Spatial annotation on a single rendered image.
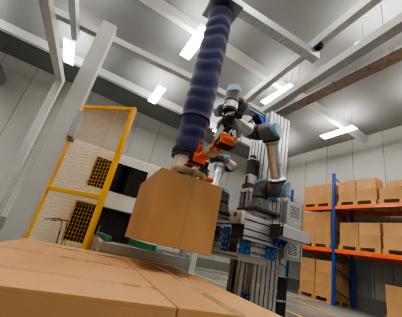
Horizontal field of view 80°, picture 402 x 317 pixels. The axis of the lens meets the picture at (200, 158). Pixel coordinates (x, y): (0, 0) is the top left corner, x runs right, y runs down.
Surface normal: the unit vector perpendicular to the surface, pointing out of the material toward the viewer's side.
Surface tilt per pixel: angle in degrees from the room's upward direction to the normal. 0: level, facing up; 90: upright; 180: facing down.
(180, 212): 90
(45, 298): 90
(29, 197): 90
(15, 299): 90
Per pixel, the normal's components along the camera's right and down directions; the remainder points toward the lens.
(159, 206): 0.42, -0.25
